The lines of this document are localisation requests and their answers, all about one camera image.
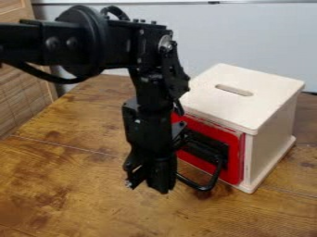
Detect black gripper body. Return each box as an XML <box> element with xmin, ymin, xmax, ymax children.
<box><xmin>122</xmin><ymin>98</ymin><xmax>177</xmax><ymax>171</ymax></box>

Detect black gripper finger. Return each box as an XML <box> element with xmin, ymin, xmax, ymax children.
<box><xmin>123</xmin><ymin>161</ymin><xmax>149</xmax><ymax>189</ymax></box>
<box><xmin>147</xmin><ymin>156</ymin><xmax>177</xmax><ymax>194</ymax></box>

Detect black metal drawer handle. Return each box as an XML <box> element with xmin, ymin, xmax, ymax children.
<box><xmin>175</xmin><ymin>135</ymin><xmax>228</xmax><ymax>193</ymax></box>

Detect red drawer front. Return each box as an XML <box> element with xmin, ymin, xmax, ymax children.
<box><xmin>173</xmin><ymin>113</ymin><xmax>245</xmax><ymax>185</ymax></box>

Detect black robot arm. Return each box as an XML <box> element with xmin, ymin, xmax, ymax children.
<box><xmin>0</xmin><ymin>6</ymin><xmax>190</xmax><ymax>193</ymax></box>

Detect light wooden box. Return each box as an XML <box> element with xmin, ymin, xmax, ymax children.
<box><xmin>181</xmin><ymin>64</ymin><xmax>305</xmax><ymax>193</ymax></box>

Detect wooden slatted panel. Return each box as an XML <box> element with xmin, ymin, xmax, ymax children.
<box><xmin>0</xmin><ymin>0</ymin><xmax>58</xmax><ymax>139</ymax></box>

